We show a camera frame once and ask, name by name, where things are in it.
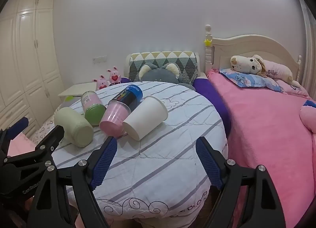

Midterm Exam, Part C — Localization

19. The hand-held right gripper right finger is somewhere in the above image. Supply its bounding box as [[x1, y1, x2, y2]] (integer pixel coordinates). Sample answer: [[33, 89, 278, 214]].
[[196, 136, 287, 228]]

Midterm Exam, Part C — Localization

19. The blue printed pillow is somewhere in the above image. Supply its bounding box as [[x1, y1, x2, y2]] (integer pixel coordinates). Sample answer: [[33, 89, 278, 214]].
[[220, 67, 283, 93]]

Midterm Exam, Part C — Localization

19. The pink bunny plush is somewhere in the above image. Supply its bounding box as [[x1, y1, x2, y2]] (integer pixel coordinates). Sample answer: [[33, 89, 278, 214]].
[[107, 66, 122, 85], [92, 75, 108, 90]]

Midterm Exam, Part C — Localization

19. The white paper cup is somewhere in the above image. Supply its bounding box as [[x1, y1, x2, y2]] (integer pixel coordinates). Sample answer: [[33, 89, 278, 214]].
[[122, 96, 169, 141]]

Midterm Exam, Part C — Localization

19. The small white table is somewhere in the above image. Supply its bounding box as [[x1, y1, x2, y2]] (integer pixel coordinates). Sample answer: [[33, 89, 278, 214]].
[[58, 82, 97, 100]]

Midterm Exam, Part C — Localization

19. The black can with blue cap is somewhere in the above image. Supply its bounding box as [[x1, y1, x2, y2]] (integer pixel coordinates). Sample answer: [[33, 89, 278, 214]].
[[109, 83, 144, 113]]

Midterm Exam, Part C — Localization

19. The cream wardrobe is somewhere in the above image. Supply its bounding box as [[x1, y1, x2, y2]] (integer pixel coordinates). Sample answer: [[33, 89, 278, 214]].
[[0, 0, 65, 139]]

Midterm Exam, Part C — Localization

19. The pink bed with headboard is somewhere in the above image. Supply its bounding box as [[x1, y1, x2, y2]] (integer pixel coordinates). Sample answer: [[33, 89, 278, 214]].
[[206, 68, 316, 228]]

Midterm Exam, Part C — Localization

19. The triangle patterned cushion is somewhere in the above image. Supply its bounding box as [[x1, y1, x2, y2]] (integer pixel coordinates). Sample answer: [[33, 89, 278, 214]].
[[128, 51, 200, 84]]

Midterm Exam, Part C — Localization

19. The pink jar with green lid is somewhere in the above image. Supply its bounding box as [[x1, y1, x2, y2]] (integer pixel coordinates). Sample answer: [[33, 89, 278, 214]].
[[81, 91, 107, 126]]

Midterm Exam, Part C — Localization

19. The grey plush toy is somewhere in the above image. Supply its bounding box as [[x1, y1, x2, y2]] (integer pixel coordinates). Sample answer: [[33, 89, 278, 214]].
[[134, 62, 197, 91]]

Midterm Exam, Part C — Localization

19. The white curtain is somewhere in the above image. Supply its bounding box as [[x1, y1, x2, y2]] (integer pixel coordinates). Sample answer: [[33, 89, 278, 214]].
[[296, 0, 316, 90]]

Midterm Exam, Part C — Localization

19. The cream wooden bed headboard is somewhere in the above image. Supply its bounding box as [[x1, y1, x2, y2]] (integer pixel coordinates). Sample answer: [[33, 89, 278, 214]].
[[204, 24, 303, 82]]

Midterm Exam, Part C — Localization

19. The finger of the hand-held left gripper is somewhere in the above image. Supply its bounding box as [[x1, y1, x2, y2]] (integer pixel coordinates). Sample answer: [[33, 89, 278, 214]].
[[33, 125, 65, 160], [5, 117, 29, 141]]

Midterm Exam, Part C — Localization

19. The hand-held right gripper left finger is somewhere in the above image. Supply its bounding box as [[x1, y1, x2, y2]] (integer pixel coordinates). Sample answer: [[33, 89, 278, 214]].
[[27, 136, 118, 228]]

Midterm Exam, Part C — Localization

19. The pale green cup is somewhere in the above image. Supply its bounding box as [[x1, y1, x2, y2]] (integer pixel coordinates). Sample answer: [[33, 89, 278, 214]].
[[54, 107, 94, 148]]

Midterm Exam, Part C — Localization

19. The pink plush pillow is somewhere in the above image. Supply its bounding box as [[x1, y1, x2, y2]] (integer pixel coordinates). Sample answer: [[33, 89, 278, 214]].
[[299, 106, 316, 134]]

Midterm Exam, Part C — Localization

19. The white dog plush toy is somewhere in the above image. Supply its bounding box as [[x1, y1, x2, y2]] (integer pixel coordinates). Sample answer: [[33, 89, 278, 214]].
[[230, 54, 302, 87]]

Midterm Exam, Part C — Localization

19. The white printed bedsheet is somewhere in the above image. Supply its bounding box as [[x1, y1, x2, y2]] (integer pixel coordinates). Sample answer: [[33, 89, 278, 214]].
[[32, 114, 60, 144]]

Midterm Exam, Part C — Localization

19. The pink plastic cup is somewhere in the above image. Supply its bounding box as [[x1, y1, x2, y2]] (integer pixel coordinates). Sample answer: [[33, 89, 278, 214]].
[[99, 100, 132, 137]]

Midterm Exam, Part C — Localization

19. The purple bedsheet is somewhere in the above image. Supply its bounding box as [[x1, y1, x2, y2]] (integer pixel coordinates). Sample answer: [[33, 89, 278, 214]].
[[193, 78, 231, 136]]

